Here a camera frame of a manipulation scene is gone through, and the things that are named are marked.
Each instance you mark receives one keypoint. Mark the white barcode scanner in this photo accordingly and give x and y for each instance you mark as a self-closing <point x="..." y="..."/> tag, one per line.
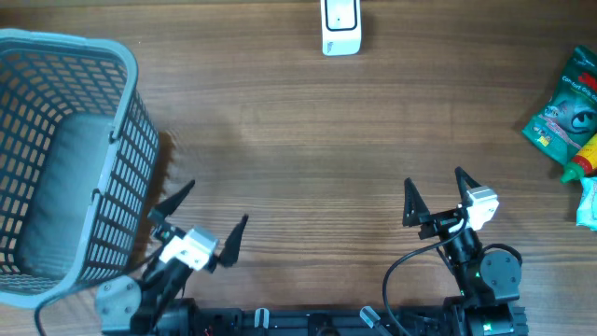
<point x="341" y="27"/>

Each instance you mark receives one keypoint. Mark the white teal tissue packet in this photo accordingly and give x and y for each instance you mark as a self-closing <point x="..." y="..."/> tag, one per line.
<point x="586" y="211"/>

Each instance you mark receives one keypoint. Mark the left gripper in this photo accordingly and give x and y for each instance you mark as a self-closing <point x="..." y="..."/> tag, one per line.
<point x="229" y="256"/>

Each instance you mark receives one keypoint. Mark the green 3M gloves packet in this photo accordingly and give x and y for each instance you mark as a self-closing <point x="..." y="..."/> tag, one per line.
<point x="568" y="120"/>

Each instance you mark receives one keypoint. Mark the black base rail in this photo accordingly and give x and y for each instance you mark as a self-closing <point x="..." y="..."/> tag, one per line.
<point x="322" y="322"/>

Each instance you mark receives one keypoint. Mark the sriracha chilli sauce bottle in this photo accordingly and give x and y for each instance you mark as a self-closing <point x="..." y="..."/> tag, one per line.
<point x="582" y="164"/>

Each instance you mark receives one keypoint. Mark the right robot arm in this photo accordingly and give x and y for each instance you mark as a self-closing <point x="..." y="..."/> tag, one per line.
<point x="488" y="276"/>

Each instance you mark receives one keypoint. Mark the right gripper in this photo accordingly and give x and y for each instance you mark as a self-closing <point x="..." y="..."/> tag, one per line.
<point x="414" y="206"/>

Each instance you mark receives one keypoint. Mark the grey plastic mesh basket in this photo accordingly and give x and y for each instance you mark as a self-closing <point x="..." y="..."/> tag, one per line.
<point x="78" y="151"/>

